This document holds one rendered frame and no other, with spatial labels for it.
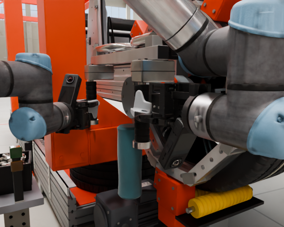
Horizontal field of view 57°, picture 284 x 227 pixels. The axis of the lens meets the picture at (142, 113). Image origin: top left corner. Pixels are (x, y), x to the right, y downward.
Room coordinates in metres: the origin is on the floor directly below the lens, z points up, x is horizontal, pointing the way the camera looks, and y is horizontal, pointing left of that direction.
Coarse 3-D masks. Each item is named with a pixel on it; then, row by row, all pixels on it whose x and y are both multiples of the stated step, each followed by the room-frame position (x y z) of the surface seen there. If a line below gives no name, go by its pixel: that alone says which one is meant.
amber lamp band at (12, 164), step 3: (21, 159) 0.93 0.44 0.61; (12, 162) 0.90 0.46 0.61; (15, 162) 0.91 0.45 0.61; (18, 162) 0.91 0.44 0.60; (21, 162) 0.91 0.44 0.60; (12, 165) 0.90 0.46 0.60; (15, 165) 0.90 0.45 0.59; (18, 165) 0.91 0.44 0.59; (21, 165) 0.91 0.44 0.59; (12, 168) 0.90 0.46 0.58; (15, 168) 0.90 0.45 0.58; (18, 168) 0.91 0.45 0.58; (21, 168) 0.91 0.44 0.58; (12, 171) 0.90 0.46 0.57; (15, 171) 0.90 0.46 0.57
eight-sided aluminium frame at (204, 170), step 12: (204, 12) 0.72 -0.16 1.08; (216, 24) 0.69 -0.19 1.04; (228, 24) 0.72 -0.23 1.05; (132, 120) 1.07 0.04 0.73; (156, 144) 0.99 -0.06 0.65; (156, 156) 0.93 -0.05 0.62; (216, 156) 0.67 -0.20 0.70; (228, 156) 0.65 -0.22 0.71; (180, 168) 0.80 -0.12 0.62; (192, 168) 0.75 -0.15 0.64; (204, 168) 0.72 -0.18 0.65; (216, 168) 0.72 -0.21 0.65; (180, 180) 0.80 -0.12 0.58; (192, 180) 0.74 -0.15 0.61; (204, 180) 0.75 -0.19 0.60
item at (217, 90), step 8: (192, 80) 0.96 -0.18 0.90; (200, 80) 0.94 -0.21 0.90; (208, 80) 0.85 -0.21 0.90; (216, 80) 0.87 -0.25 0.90; (216, 88) 0.82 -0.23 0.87; (224, 88) 0.79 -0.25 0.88; (160, 128) 1.05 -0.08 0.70; (168, 128) 1.03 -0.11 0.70; (160, 136) 1.04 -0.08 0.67; (168, 136) 1.04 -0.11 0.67; (200, 144) 1.05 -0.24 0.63; (208, 144) 0.85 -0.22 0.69; (216, 144) 1.07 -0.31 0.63; (192, 152) 0.98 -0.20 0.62; (200, 152) 0.99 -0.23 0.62; (208, 152) 0.84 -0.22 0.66; (184, 160) 0.91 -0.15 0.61; (192, 160) 0.90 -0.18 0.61; (200, 160) 0.90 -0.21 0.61
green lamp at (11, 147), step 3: (9, 147) 0.92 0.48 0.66; (12, 147) 0.91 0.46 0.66; (15, 147) 0.91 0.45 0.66; (18, 147) 0.91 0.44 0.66; (21, 147) 0.92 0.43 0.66; (9, 150) 0.90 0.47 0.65; (12, 150) 0.90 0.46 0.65; (15, 150) 0.91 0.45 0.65; (18, 150) 0.91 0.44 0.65; (21, 150) 0.92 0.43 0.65; (9, 153) 0.91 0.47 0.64; (12, 153) 0.90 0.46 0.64; (15, 153) 0.91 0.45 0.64; (18, 153) 0.91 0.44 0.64; (21, 153) 0.92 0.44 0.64; (12, 156) 0.90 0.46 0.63; (15, 156) 0.91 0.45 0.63; (18, 156) 0.91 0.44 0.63; (21, 156) 0.92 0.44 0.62
